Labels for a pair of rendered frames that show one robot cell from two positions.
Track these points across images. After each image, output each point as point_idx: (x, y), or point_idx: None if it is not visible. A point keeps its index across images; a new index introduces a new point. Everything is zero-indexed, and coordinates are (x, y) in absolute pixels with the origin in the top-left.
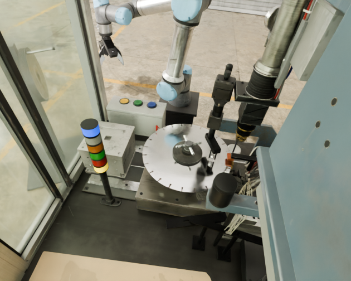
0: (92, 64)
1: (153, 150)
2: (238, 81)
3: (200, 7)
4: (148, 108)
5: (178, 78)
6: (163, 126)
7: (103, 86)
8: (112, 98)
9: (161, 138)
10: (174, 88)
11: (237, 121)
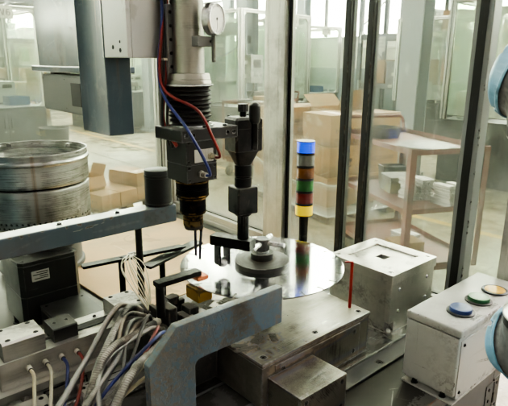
0: (468, 160)
1: (298, 247)
2: (231, 125)
3: (501, 80)
4: (447, 304)
5: None
6: (421, 366)
7: None
8: None
9: (318, 258)
10: (494, 323)
11: (250, 295)
